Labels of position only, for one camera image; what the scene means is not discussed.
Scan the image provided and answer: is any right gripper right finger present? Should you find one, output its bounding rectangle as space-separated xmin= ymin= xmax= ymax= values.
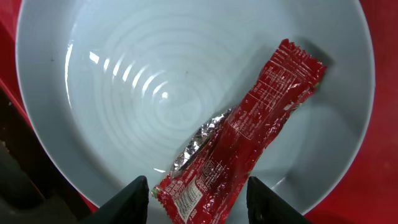
xmin=246 ymin=176 xmax=311 ymax=224

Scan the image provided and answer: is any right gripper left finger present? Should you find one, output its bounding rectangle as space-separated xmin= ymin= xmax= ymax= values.
xmin=81 ymin=175 xmax=149 ymax=224

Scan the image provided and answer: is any red snack wrapper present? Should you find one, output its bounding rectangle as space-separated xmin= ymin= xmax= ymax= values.
xmin=154 ymin=39 xmax=326 ymax=223

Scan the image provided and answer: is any red plastic tray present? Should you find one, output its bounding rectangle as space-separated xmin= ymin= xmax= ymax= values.
xmin=1 ymin=0 xmax=397 ymax=223

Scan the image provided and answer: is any large light blue plate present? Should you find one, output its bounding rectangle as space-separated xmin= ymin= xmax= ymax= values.
xmin=16 ymin=0 xmax=375 ymax=213

